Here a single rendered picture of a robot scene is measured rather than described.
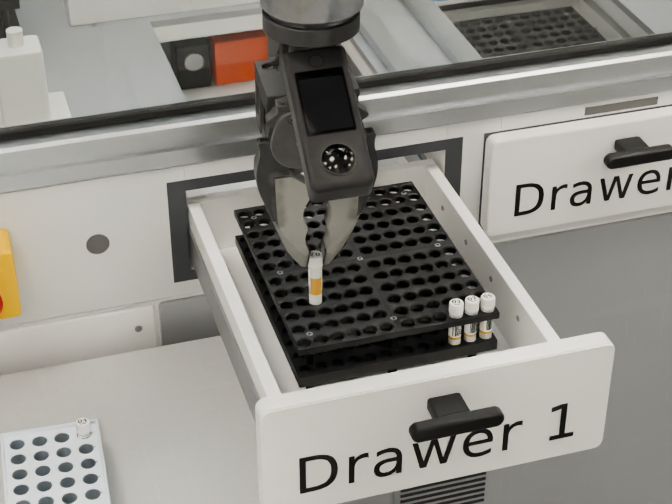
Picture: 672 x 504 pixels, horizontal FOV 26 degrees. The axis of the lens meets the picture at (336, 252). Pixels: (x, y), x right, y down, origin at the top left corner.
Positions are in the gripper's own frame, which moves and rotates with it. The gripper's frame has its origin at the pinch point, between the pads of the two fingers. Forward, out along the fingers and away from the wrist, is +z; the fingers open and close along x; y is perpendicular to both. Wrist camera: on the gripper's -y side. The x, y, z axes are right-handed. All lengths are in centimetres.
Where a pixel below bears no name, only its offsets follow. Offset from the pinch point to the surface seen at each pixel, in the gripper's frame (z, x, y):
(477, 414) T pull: 7.4, -10.0, -12.7
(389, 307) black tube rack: 8.4, -7.0, 3.4
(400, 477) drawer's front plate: 15.3, -4.9, -10.0
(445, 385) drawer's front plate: 6.7, -8.2, -9.7
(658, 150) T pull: 6.8, -38.4, 21.8
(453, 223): 10.6, -16.9, 18.5
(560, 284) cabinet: 25.2, -31.8, 26.6
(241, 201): 9.7, 2.5, 24.7
